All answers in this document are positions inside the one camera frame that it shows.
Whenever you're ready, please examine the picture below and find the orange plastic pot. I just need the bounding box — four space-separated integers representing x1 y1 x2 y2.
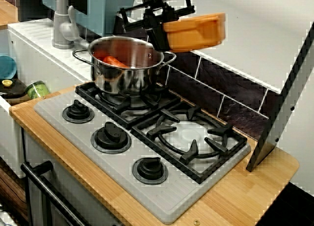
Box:
162 12 227 54

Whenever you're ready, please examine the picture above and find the stainless steel pot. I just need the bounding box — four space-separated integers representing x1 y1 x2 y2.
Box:
72 36 177 97

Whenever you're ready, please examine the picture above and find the black stove knob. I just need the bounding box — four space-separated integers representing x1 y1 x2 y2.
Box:
131 156 169 186
90 121 132 155
61 100 95 124

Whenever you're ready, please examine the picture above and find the grey stove top plate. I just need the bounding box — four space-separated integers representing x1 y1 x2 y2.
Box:
33 89 252 226

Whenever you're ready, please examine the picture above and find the orange toy carrot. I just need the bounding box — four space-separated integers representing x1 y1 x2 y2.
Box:
102 56 130 69

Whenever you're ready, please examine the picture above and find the teal box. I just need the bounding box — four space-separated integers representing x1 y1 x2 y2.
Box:
41 0 138 37

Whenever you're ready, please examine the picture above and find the dark tile backsplash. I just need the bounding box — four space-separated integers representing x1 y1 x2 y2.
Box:
78 14 280 142

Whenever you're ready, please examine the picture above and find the black burner grate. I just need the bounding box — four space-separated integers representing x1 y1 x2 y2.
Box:
131 102 248 185
75 81 182 130

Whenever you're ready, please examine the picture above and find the grey toy faucet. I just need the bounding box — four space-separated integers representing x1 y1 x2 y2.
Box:
51 0 79 50

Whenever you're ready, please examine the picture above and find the white sink unit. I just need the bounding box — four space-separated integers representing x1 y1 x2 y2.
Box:
0 17 99 180

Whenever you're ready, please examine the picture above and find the green can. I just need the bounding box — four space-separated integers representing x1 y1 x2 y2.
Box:
26 80 52 100

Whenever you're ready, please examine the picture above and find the wooden shelf board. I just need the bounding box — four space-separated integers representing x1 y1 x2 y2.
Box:
0 0 19 30

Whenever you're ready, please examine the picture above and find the black dish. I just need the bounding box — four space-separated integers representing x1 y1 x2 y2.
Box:
0 78 27 99

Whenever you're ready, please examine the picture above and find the teal plate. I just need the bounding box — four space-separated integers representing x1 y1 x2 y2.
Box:
0 55 18 81

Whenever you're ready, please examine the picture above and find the white oven door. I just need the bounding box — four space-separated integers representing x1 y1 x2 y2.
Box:
23 130 123 226

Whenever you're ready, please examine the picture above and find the wooden countertop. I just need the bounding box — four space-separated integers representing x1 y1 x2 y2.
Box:
9 85 300 226

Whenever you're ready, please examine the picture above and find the black oven door handle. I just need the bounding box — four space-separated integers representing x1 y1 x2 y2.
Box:
21 160 91 226

